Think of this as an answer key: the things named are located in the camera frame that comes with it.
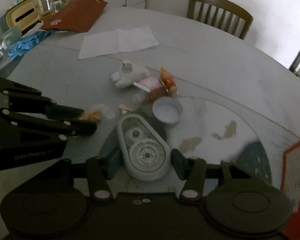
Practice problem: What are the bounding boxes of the orange toy ornament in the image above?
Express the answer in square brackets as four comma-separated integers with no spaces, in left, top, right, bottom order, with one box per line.
[159,67,178,96]

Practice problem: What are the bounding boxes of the red paper bag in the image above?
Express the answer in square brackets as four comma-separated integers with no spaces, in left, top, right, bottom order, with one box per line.
[40,0,108,33]

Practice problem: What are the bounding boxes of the white paper sheet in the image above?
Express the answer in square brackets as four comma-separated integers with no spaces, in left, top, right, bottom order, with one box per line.
[78,26,159,60]

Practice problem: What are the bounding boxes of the red cardboard box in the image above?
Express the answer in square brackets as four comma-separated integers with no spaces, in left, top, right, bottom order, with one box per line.
[281,141,300,239]

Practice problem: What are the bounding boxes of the far wooden chair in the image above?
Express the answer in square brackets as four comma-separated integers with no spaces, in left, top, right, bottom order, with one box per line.
[187,0,253,40]

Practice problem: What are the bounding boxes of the yellow tissue box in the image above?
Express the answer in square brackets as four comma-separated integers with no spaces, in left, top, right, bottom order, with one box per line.
[5,0,42,31]

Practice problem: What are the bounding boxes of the pink small box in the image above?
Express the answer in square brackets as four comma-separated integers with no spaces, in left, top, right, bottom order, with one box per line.
[132,76,168,103]

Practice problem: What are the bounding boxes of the blue rubber gloves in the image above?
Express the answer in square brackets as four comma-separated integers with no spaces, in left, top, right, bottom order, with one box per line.
[8,31,52,60]

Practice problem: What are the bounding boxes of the white plush toy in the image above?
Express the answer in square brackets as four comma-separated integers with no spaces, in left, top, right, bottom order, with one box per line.
[111,60,151,89]

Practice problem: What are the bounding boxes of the small round tin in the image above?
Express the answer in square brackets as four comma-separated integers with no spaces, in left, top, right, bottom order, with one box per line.
[152,96,183,124]

